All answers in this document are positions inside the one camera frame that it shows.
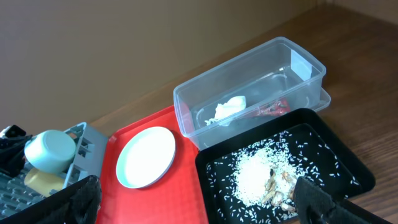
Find white napkin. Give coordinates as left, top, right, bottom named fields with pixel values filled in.
left=205, top=96, right=246, bottom=126

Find grey dishwasher rack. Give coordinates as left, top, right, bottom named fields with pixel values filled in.
left=1, top=122, right=108, bottom=219

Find black waste tray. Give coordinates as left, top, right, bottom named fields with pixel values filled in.
left=195, top=108, right=375, bottom=223

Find red snack wrapper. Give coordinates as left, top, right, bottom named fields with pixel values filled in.
left=248, top=98, right=290, bottom=118

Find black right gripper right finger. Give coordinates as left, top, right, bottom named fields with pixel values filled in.
left=293, top=177, right=391, bottom=224

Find mint green bowl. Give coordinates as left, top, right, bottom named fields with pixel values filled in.
left=24, top=130, right=76, bottom=174

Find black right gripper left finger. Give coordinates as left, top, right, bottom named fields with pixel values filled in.
left=1, top=175, right=101, bottom=224

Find red plastic tray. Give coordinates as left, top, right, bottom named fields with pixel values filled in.
left=96, top=106, right=208, bottom=224

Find rice and food scraps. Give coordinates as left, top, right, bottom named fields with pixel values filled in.
left=205, top=126, right=362, bottom=223

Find light blue plate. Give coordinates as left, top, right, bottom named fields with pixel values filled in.
left=116, top=126, right=176, bottom=189

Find clear plastic bin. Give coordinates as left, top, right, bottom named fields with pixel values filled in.
left=173, top=37, right=331, bottom=150

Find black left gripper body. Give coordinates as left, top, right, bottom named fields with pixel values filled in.
left=1, top=124, right=32, bottom=177

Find yellow plastic cup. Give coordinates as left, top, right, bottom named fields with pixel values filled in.
left=24, top=168, right=65, bottom=197

